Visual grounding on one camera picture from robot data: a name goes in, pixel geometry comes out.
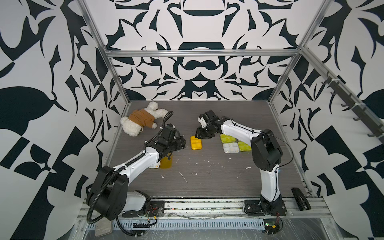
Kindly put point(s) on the yellow pillbox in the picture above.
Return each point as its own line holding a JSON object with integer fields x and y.
{"x": 164, "y": 163}
{"x": 196, "y": 144}

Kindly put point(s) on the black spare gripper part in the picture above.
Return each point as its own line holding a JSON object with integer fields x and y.
{"x": 302, "y": 202}

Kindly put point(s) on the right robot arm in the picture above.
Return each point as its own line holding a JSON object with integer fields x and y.
{"x": 266, "y": 151}

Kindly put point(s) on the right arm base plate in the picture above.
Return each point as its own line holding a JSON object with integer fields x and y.
{"x": 263, "y": 207}

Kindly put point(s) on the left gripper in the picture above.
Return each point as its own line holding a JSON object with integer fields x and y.
{"x": 180, "y": 143}

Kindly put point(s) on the white plush bunny toy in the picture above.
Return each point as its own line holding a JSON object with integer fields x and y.
{"x": 142, "y": 118}

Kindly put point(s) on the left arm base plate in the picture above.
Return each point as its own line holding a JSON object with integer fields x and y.
{"x": 150, "y": 209}

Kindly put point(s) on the grey sponge block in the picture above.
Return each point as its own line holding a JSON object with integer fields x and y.
{"x": 103, "y": 227}

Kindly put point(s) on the green circuit board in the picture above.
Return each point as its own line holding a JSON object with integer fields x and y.
{"x": 272, "y": 227}

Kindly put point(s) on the wall hook rack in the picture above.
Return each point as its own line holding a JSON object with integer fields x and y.
{"x": 363, "y": 113}

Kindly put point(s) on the green pillbox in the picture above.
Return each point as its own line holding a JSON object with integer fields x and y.
{"x": 227, "y": 139}
{"x": 243, "y": 147}

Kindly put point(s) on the clear lid pillbox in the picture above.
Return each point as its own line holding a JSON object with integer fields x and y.
{"x": 231, "y": 148}

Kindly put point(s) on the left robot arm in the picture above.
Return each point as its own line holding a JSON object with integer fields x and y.
{"x": 109, "y": 194}

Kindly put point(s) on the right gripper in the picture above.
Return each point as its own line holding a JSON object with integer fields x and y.
{"x": 198, "y": 133}

